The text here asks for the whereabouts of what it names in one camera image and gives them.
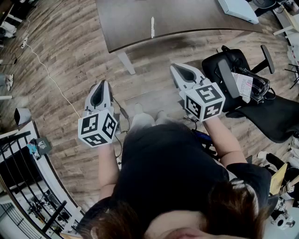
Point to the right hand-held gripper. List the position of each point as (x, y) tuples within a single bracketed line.
[(205, 100)]

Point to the white flat box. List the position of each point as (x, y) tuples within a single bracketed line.
[(240, 9)]

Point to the person's right forearm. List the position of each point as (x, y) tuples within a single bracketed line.
[(222, 142)]

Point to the black box with logo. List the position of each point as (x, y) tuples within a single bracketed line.
[(43, 145)]

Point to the white printed card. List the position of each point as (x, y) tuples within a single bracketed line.
[(243, 85)]

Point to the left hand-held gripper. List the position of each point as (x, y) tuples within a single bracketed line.
[(98, 127)]

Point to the black office chair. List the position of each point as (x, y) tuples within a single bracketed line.
[(268, 114)]

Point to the clear plastic case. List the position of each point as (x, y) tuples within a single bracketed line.
[(260, 85)]

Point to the person's right leg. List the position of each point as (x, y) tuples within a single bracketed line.
[(164, 121)]

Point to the person's black shirt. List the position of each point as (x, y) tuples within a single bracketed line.
[(168, 168)]

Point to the person's left forearm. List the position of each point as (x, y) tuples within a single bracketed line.
[(108, 165)]

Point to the person's shoe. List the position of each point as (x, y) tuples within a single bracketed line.
[(138, 107), (161, 114)]

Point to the white pen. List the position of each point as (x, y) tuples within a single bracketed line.
[(152, 27)]

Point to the white and black sandal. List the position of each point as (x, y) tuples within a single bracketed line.
[(9, 82)]

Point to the person's right shoe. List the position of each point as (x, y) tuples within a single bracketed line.
[(161, 114)]

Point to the person's left leg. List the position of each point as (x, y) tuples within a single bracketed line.
[(142, 120)]

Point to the white power strip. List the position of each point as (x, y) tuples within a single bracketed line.
[(24, 43)]

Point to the black metal railing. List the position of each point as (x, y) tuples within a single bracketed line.
[(21, 168)]

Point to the person's face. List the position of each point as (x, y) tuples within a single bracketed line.
[(177, 227)]

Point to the person's left shoe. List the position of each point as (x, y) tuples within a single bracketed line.
[(138, 107)]

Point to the black device with screen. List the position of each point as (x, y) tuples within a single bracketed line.
[(202, 135)]

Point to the person's leg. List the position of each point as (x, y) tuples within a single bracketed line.
[(164, 121), (142, 120)]

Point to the white waste bin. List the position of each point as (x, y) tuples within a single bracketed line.
[(23, 116)]

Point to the white table leg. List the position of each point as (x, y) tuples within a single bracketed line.
[(126, 61)]

